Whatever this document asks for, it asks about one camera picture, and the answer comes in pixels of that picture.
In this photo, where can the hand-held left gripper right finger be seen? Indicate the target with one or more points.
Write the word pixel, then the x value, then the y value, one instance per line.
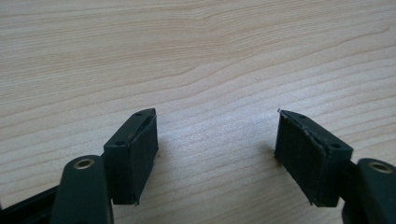
pixel 311 158

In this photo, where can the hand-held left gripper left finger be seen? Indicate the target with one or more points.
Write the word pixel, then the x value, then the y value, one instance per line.
pixel 130 161

